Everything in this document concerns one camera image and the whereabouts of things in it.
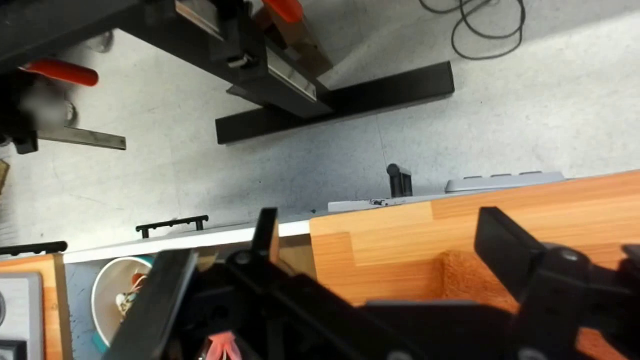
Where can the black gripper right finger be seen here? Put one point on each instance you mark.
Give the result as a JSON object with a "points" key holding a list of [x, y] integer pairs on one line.
{"points": [[513, 246]]}

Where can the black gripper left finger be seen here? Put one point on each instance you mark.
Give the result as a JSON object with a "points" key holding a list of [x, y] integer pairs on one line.
{"points": [[267, 232]]}

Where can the orange terry cloth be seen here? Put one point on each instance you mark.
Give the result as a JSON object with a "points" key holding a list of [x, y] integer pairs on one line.
{"points": [[476, 280]]}

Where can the black metal stand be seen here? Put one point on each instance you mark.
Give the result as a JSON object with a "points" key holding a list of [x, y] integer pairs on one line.
{"points": [[167, 27]]}

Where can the white toy sink unit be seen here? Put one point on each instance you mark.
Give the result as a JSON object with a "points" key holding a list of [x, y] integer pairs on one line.
{"points": [[200, 236]]}

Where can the grey toy stove body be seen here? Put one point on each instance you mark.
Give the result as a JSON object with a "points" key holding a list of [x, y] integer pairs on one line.
{"points": [[20, 312]]}

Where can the grey power strip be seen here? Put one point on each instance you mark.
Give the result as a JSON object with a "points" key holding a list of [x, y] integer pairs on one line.
{"points": [[502, 180]]}

